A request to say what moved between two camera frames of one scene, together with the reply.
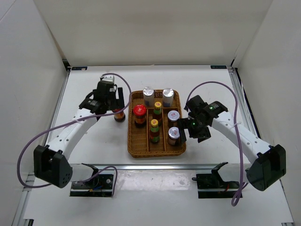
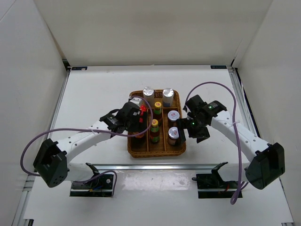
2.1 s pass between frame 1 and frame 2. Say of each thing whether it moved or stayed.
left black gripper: moved
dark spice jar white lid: stayed
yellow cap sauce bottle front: stayed
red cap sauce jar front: moved
